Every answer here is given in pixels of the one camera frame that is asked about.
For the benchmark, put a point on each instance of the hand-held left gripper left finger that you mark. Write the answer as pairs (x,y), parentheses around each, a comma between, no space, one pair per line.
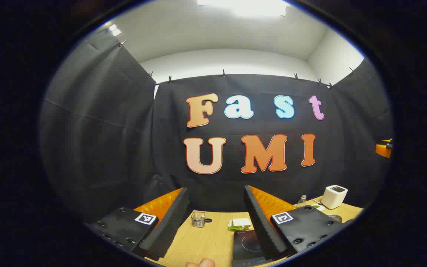
(169,226)

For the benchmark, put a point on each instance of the white bread lettuce sandwich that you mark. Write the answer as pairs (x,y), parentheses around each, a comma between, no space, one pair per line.
(240,223)

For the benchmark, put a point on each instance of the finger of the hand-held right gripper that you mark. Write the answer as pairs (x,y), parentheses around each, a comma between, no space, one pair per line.
(382,150)

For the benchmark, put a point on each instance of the black backdrop cloth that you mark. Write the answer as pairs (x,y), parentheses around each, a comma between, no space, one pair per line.
(124,148)

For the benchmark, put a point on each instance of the white toaster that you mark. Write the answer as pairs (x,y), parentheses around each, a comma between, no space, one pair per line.
(334,196)

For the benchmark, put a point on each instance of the row of black cloth clips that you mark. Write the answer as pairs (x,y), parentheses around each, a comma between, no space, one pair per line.
(223,73)

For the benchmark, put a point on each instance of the ceiling light panel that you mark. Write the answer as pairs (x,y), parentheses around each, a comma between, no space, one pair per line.
(243,5)

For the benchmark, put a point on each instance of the clear plastic water bottle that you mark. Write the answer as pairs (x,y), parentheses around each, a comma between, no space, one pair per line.
(302,201)

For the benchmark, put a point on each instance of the black induction cooktop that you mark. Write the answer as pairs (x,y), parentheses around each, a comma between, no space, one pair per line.
(247,244)

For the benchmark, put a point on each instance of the white divided bean plate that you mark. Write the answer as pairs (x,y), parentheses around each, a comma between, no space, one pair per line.
(320,208)

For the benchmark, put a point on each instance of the small ceiling light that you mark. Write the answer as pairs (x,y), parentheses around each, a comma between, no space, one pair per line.
(115,30)

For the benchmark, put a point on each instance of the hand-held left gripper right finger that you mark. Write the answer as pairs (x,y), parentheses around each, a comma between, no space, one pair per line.
(261,230)

